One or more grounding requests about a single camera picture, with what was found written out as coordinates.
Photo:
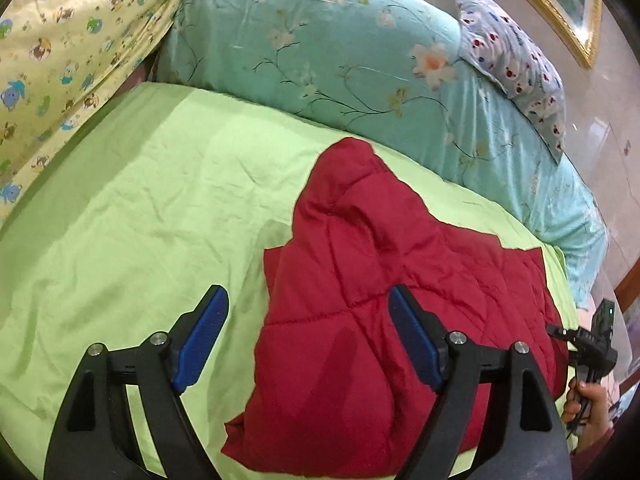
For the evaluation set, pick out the teal floral quilt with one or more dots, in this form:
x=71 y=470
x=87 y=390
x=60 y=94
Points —
x=325 y=60

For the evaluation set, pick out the light green bed sheet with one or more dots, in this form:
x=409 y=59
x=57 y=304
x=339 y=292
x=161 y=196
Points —
x=125 y=210

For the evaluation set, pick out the person's right hand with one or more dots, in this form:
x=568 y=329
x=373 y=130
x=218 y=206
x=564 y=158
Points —
x=592 y=410

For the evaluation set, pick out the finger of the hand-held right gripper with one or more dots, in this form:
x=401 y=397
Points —
x=557 y=332

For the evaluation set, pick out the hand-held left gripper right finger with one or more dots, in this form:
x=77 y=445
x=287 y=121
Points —
x=415 y=340

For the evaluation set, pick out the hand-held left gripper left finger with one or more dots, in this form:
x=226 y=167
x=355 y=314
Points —
x=200 y=340

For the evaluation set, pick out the person's right forearm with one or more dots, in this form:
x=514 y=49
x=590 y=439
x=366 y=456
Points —
x=595 y=462

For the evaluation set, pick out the red quilted jacket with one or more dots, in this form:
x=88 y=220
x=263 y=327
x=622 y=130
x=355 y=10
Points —
x=350 y=260

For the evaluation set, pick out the yellow cartoon print quilt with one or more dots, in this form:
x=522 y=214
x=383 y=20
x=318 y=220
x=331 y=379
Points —
x=65 y=60

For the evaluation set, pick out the white dotted print pillow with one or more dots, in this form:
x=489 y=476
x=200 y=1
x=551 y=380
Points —
x=510 y=60

